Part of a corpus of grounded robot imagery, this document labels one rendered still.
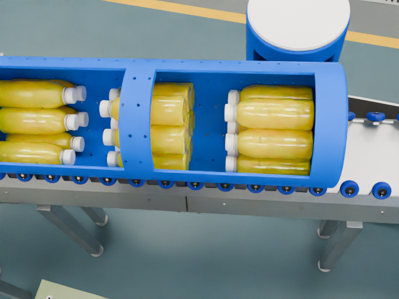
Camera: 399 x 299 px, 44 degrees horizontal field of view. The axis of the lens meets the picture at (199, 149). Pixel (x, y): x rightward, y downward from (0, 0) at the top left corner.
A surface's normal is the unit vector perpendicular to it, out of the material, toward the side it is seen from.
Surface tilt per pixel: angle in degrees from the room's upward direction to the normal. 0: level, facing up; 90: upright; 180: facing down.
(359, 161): 0
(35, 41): 0
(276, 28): 0
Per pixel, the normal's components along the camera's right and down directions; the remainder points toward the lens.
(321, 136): -0.12, 0.19
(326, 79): -0.07, -0.63
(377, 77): -0.08, -0.43
